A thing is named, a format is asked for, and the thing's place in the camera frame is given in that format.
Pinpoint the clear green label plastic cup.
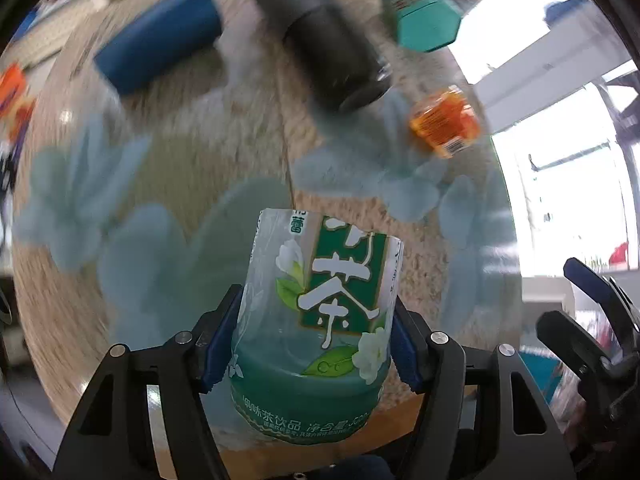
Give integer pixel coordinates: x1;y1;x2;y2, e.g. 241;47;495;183
229;209;404;445

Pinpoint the dark blue cup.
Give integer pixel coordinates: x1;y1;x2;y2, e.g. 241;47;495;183
94;0;224;96

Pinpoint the orange plastic jar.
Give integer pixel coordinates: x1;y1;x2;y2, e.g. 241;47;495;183
409;84;482;159

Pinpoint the teal hexagonal box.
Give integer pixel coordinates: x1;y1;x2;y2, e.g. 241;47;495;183
381;0;461;52

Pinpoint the orange shopping bag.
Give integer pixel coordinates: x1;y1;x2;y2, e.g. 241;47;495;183
0;63;36;145

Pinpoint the black cylindrical thermos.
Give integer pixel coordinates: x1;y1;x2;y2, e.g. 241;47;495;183
256;0;392;113

